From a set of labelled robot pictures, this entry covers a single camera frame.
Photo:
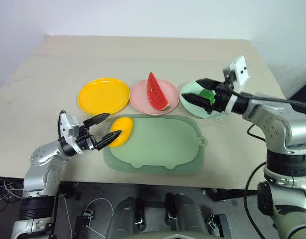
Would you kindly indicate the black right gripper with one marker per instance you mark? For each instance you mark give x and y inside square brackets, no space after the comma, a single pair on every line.
[221,98]

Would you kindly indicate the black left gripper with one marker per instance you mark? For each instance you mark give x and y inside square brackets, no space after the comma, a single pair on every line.
[86,140]

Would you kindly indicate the green toy item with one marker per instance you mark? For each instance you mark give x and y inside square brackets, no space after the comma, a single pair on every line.
[208,95]

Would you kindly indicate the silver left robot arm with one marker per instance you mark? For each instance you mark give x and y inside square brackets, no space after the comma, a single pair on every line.
[40,171]

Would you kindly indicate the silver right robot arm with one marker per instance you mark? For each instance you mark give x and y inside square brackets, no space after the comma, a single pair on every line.
[279,129]

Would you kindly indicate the light green plate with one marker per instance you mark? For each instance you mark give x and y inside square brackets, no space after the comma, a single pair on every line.
[190,107]

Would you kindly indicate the yellow plate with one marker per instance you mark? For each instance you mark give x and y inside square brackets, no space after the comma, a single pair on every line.
[103,95]

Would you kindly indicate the pink plate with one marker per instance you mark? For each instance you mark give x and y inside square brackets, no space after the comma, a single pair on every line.
[140,98]

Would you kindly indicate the yellow mango toy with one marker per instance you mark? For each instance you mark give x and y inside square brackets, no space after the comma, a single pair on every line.
[123,130]

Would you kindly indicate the red watermelon slice toy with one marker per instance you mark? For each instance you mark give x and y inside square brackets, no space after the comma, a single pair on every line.
[156,92]

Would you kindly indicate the green silicone mat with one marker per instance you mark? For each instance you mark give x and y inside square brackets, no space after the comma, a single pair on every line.
[155,144]

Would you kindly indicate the dark rounded robot leg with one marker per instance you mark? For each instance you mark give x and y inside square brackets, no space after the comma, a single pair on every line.
[126,219]
[186,214]

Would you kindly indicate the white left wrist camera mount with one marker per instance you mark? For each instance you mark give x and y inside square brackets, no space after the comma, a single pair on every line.
[68,126]

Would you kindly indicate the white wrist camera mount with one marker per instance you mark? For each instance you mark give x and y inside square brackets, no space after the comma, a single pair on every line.
[238,73]
[68,126]

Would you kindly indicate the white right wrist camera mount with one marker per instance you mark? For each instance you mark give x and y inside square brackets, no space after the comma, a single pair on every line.
[238,73]

